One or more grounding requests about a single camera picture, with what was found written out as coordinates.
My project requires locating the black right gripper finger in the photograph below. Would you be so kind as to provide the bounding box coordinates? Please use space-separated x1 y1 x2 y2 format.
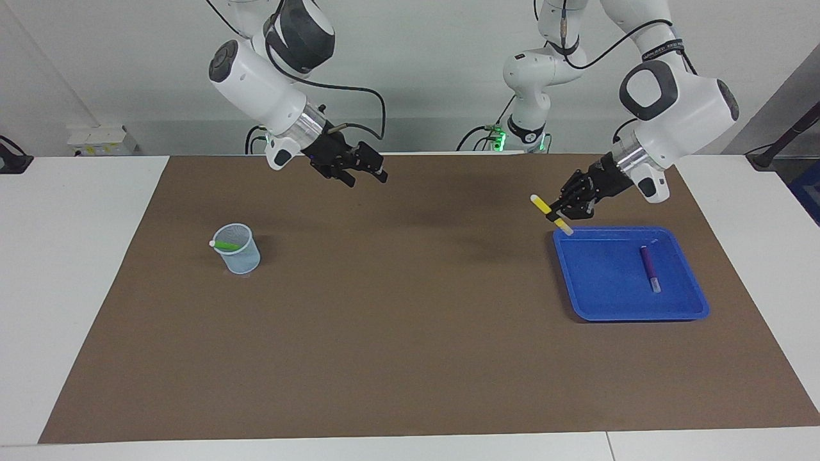
351 141 389 184
313 165 356 188

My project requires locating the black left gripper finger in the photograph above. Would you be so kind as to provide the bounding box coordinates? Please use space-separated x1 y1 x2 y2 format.
548 202 593 223
557 170 589 206

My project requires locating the yellow marker pen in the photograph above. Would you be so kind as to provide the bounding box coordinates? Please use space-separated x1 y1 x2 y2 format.
530 194 575 236

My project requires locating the purple marker pen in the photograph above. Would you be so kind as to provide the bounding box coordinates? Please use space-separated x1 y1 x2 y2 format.
640 246 662 294

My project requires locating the blue plastic tray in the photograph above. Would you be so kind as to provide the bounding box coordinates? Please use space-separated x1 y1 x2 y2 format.
552 225 710 322

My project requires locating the translucent plastic cup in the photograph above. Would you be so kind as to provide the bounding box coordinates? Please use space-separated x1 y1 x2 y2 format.
212 223 261 275

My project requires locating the brown table mat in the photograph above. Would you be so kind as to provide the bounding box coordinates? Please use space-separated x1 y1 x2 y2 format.
38 152 820 444

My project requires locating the black stand pole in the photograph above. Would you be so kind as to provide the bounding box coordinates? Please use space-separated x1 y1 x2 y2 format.
745 101 820 171

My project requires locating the blue crate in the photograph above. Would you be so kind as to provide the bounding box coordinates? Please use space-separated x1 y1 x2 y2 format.
787 160 820 226

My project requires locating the white power strip box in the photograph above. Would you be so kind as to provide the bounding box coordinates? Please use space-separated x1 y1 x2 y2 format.
66 124 138 156

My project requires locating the black table clamp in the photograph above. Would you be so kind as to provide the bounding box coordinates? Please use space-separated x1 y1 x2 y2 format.
0 134 34 175

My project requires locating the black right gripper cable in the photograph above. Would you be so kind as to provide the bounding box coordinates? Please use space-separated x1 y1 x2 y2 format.
266 13 386 143

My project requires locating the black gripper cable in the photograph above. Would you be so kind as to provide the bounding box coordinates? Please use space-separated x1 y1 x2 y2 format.
561 0 696 145
266 13 386 143

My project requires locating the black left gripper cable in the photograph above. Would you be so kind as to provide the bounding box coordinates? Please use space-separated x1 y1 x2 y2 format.
561 0 696 145

